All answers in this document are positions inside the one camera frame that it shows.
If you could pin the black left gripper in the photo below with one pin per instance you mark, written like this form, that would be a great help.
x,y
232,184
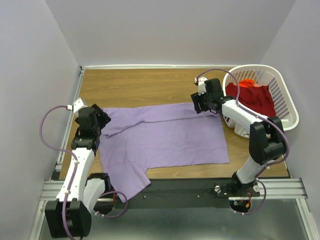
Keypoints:
x,y
104,117

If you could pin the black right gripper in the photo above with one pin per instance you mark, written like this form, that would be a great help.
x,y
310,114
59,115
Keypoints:
x,y
196,98

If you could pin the lavender t-shirt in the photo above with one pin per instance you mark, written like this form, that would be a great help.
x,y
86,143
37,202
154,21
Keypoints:
x,y
171,135

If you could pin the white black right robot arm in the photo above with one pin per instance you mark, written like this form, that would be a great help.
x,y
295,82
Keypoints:
x,y
267,140

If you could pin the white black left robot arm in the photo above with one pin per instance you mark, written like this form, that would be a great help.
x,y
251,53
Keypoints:
x,y
69,215

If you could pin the orange t-shirt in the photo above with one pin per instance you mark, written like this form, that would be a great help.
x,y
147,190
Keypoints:
x,y
246,83

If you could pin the dark red t-shirt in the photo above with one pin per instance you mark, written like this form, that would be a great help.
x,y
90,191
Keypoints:
x,y
258,99

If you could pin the white plastic laundry basket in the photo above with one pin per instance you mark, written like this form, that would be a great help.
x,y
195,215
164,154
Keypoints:
x,y
265,75

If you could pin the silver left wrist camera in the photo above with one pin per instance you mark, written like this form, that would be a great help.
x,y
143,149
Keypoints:
x,y
78,104

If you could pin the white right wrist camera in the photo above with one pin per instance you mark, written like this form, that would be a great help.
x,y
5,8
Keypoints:
x,y
200,82

